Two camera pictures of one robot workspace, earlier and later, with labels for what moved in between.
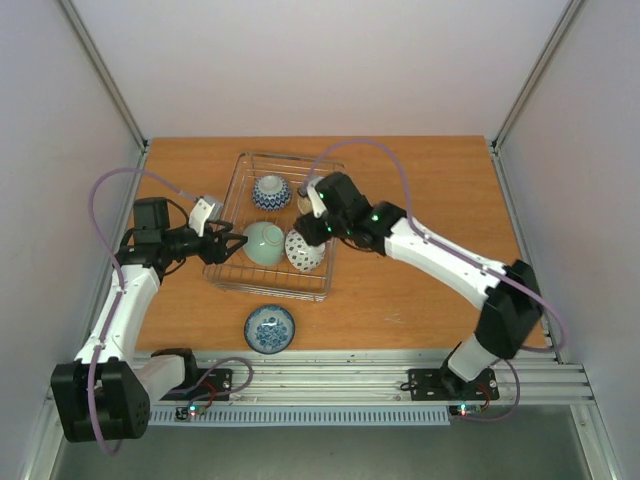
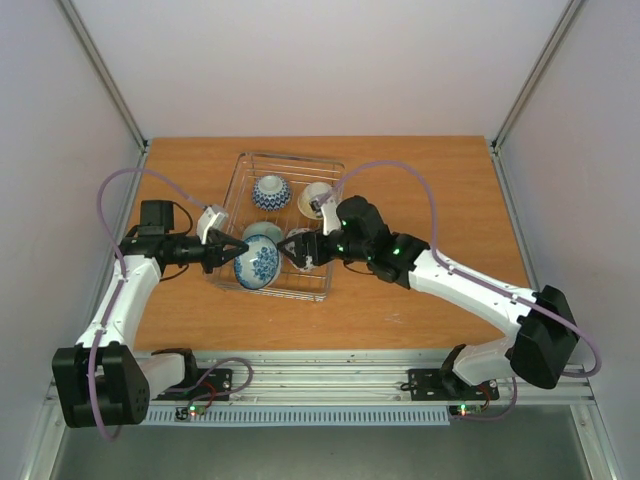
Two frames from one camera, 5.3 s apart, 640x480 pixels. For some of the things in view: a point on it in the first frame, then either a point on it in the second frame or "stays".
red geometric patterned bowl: x=270 y=192 stays
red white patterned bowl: x=302 y=256 stays
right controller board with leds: x=465 y=410 stays
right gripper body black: x=314 y=228 → x=306 y=248
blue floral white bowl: x=269 y=329 → x=258 y=267
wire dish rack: x=261 y=202 stays
